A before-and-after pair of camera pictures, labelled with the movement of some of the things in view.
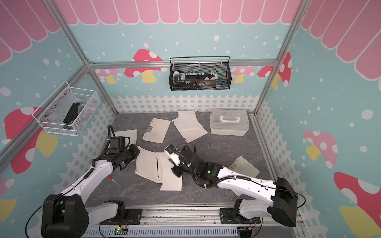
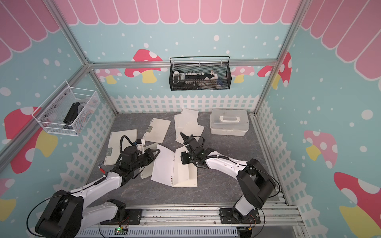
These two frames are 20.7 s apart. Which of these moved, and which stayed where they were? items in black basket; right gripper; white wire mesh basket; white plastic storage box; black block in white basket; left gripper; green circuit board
Moved: right gripper; left gripper
Stayed: green circuit board; black block in white basket; white plastic storage box; white wire mesh basket; items in black basket
